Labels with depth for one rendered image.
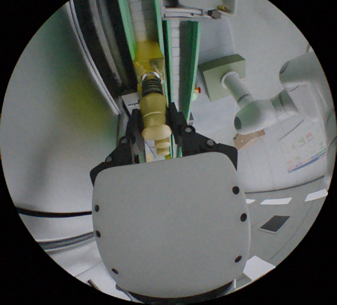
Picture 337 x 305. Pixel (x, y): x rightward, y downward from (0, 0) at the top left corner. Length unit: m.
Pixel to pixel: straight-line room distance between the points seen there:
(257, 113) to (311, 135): 3.39
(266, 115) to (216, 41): 0.40
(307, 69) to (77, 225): 0.36
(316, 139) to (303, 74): 3.49
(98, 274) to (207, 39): 0.80
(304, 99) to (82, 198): 0.43
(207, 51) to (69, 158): 0.61
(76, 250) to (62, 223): 0.05
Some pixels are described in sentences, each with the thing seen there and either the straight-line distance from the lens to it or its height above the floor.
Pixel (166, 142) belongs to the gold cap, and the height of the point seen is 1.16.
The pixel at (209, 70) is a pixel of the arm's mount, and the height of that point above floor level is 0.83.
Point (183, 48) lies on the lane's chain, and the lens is 0.40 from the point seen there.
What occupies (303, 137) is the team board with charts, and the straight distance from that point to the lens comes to 3.77.
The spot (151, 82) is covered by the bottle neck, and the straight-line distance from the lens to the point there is 0.15.
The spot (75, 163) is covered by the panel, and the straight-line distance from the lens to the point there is 0.18.
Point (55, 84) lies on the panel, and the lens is 0.18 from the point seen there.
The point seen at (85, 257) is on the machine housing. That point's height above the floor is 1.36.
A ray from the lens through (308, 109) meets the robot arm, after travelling 0.30.
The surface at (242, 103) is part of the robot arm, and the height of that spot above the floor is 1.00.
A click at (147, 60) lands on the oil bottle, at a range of 0.19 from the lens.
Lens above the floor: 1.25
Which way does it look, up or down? 26 degrees down
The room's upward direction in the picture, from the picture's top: 170 degrees clockwise
